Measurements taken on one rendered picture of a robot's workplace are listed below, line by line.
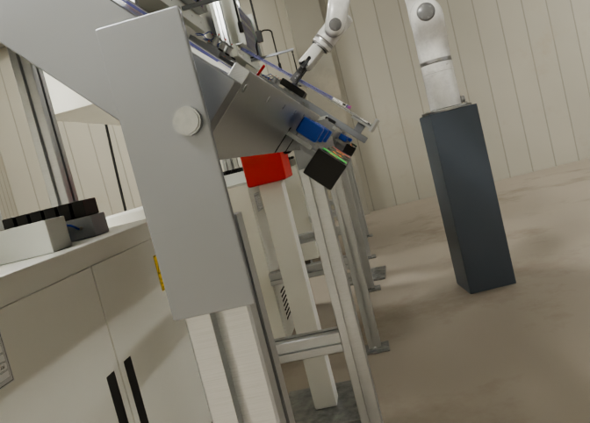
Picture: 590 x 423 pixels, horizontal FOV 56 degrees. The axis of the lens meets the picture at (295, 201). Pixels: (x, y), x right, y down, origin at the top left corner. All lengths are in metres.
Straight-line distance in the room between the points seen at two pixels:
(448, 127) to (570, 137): 3.76
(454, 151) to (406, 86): 3.28
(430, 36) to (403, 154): 3.24
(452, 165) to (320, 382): 1.02
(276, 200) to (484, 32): 4.45
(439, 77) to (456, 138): 0.24
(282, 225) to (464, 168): 0.96
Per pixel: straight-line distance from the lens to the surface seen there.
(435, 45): 2.23
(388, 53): 5.44
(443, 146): 2.17
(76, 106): 2.03
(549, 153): 5.79
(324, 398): 1.55
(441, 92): 2.22
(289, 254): 1.44
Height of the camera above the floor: 0.66
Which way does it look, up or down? 4 degrees down
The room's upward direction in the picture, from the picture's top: 14 degrees counter-clockwise
